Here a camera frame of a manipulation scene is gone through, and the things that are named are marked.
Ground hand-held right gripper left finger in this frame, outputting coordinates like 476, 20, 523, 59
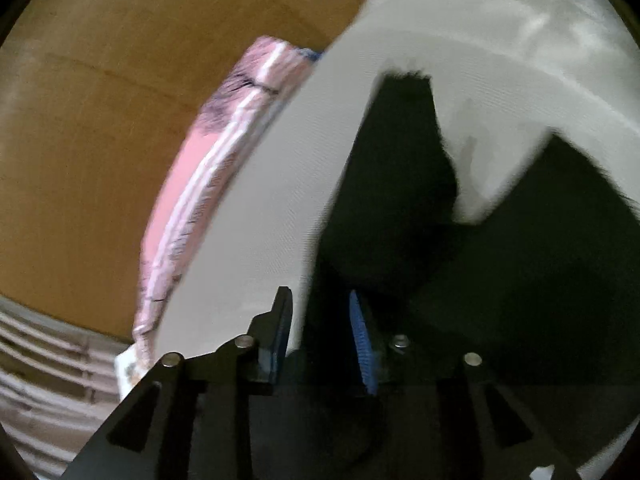
62, 286, 296, 480

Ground grey textured mat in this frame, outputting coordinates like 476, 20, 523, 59
150, 30, 640, 366

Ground wooden headboard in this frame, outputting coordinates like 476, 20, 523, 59
0, 0, 386, 341

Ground white slatted panel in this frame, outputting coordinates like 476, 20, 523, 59
0, 295, 126, 480

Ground pink striped blanket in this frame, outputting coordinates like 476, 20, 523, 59
132, 36, 321, 361

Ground white floral cloth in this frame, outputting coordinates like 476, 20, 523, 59
116, 344, 151, 402

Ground white shiny sheet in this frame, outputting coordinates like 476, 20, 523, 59
350, 0, 640, 126

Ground black pants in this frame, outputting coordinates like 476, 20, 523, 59
287, 67, 640, 480

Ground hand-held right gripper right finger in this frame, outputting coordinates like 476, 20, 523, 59
348, 289, 583, 480

